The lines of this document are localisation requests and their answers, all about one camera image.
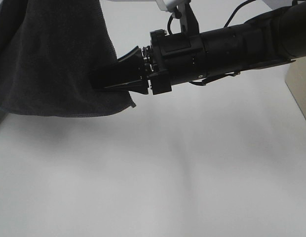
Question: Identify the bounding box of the beige box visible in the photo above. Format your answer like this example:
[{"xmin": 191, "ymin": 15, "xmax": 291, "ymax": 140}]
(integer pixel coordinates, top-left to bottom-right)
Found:
[{"xmin": 285, "ymin": 57, "xmax": 306, "ymax": 120}]

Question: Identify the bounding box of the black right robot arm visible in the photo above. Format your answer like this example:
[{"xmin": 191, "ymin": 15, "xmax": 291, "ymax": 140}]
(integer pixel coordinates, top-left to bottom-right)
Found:
[{"xmin": 89, "ymin": 0, "xmax": 306, "ymax": 95}]

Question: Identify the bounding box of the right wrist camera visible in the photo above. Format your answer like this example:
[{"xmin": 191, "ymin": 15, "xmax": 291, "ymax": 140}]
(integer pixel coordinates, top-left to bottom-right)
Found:
[{"xmin": 155, "ymin": 0, "xmax": 200, "ymax": 36}]

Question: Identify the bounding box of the dark navy towel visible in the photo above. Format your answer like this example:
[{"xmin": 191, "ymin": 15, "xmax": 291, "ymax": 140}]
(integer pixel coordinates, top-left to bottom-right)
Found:
[{"xmin": 0, "ymin": 0, "xmax": 135, "ymax": 118}]

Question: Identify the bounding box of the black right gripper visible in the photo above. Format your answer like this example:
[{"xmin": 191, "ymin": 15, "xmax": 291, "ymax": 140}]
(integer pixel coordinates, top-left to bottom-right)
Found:
[{"xmin": 89, "ymin": 30, "xmax": 207, "ymax": 95}]

